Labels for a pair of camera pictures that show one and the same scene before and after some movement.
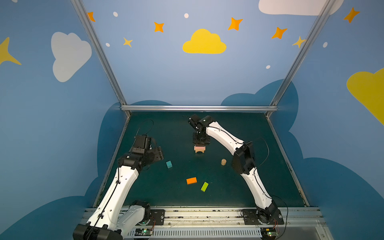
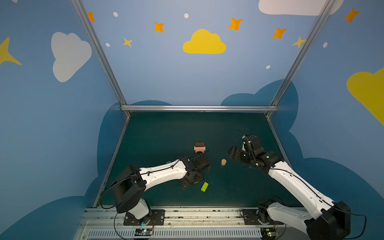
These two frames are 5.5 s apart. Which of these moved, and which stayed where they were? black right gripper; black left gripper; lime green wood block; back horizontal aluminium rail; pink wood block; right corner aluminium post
Moved: black left gripper; black right gripper
Stayed: right corner aluminium post; pink wood block; back horizontal aluminium rail; lime green wood block
